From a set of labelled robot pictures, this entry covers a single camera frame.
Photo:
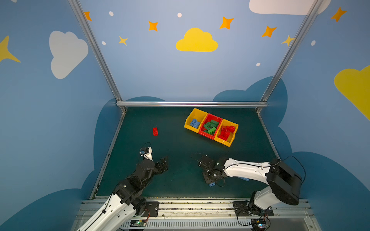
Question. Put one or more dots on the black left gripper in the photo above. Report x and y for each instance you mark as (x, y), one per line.
(161, 165)

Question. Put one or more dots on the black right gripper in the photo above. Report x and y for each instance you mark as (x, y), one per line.
(206, 165)

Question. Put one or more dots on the red lego brick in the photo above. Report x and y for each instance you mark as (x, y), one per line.
(155, 132)

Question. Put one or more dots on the green lego brick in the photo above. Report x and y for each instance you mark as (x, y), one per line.
(210, 127)

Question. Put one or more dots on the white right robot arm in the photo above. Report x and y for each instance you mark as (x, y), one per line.
(283, 183)

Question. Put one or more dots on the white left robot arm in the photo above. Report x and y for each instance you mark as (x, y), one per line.
(126, 200)

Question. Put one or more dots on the yellow bin near right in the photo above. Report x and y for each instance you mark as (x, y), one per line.
(230, 140)

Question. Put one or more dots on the yellow bin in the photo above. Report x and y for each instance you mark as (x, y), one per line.
(230, 140)
(197, 114)

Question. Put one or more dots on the red middle bin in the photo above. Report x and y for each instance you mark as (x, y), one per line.
(209, 118)

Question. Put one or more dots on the yellow bin far left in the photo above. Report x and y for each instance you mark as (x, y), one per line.
(197, 114)

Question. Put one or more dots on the green circuit board left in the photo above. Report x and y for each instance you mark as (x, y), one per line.
(138, 224)

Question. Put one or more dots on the green circuit board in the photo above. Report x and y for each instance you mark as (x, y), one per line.
(260, 224)
(138, 224)

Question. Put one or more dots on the green circuit board right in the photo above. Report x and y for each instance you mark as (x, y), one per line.
(260, 224)

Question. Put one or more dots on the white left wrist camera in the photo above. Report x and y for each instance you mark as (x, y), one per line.
(146, 153)

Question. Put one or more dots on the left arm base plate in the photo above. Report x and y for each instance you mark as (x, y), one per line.
(146, 209)

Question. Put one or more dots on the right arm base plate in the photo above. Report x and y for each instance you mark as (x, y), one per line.
(242, 208)

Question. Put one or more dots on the aluminium back frame rail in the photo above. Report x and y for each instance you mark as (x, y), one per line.
(191, 104)

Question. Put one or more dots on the front aluminium rail bed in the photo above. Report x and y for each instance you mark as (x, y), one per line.
(217, 214)

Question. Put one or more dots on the aluminium left corner post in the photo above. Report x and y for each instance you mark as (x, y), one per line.
(79, 13)

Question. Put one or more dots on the aluminium corner post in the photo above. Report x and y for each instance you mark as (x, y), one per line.
(79, 13)
(299, 37)

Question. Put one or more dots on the aluminium right corner post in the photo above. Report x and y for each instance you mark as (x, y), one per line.
(299, 37)

